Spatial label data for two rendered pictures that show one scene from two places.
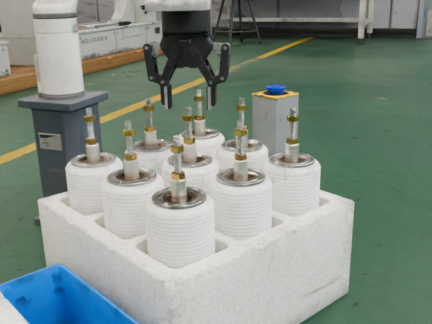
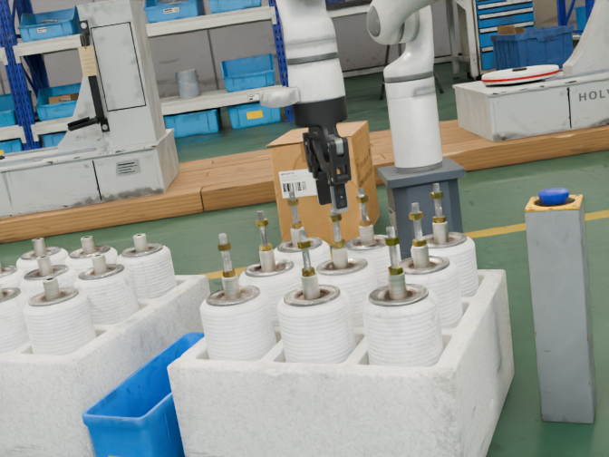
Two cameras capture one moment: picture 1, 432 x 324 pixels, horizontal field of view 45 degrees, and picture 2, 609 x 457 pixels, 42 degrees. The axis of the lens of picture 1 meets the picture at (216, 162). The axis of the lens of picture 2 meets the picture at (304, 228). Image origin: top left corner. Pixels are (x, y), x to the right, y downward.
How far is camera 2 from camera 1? 1.01 m
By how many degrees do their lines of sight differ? 63
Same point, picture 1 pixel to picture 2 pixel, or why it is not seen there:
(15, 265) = not seen: hidden behind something
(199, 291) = (198, 386)
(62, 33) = (399, 98)
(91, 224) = not seen: hidden behind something
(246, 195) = (282, 315)
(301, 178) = (372, 319)
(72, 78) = (411, 150)
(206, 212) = (224, 315)
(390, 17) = not seen: outside the picture
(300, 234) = (337, 384)
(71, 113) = (401, 190)
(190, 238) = (211, 335)
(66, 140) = (398, 219)
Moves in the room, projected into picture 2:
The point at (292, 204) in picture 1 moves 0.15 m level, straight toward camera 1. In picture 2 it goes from (371, 349) to (256, 379)
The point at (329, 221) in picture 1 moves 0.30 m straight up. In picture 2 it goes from (394, 387) to (362, 138)
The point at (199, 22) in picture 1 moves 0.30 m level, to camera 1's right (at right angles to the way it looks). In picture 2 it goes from (306, 115) to (438, 123)
